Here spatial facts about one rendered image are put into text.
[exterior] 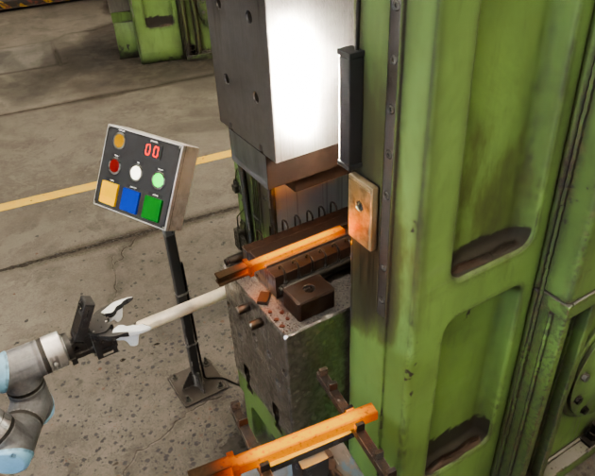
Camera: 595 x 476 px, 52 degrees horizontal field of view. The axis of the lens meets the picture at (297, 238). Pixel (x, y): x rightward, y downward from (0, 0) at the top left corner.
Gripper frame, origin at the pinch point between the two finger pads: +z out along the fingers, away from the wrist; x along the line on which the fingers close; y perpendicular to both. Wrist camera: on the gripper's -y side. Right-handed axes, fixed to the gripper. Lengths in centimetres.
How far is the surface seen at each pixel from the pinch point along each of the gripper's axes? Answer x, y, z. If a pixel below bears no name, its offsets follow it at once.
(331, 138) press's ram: 13, -39, 52
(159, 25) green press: -474, 64, 179
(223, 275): 0.8, -1.3, 23.5
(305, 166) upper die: 8, -30, 47
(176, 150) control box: -44, -18, 31
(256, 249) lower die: -7.1, 0.8, 37.9
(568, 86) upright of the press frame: 47, -54, 89
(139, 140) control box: -59, -18, 24
